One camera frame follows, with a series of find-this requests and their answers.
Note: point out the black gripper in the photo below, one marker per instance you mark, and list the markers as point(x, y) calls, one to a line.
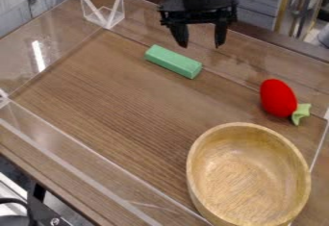
point(182, 12)

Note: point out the red plush fruit green leaf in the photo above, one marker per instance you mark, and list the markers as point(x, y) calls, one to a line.
point(278, 101)

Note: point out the green rectangular block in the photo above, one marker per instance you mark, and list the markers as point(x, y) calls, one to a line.
point(172, 61)

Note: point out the wooden chair in background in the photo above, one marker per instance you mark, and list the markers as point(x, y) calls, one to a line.
point(295, 17)

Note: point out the wooden bowl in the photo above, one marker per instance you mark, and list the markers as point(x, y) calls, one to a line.
point(247, 176)

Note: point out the clear acrylic corner bracket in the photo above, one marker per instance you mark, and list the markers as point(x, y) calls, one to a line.
point(104, 17)

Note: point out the clear acrylic tray wall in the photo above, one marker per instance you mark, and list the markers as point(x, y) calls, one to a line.
point(98, 123)

